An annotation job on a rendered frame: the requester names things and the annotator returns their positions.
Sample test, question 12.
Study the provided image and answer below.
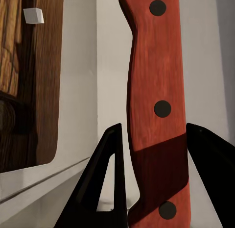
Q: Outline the cutting board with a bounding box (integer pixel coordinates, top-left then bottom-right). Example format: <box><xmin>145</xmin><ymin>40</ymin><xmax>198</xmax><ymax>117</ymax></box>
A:
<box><xmin>0</xmin><ymin>0</ymin><xmax>64</xmax><ymax>173</ymax></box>

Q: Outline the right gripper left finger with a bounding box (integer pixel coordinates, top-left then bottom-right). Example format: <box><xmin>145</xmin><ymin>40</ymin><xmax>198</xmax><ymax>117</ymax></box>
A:
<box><xmin>54</xmin><ymin>123</ymin><xmax>128</xmax><ymax>228</ymax></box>

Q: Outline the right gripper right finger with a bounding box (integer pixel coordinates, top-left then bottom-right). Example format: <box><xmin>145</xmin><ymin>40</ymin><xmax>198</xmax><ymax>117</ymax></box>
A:
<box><xmin>186</xmin><ymin>123</ymin><xmax>235</xmax><ymax>228</ymax></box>

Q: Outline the parer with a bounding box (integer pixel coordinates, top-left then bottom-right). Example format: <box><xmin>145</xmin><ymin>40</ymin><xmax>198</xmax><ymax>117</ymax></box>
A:
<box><xmin>118</xmin><ymin>0</ymin><xmax>191</xmax><ymax>228</ymax></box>

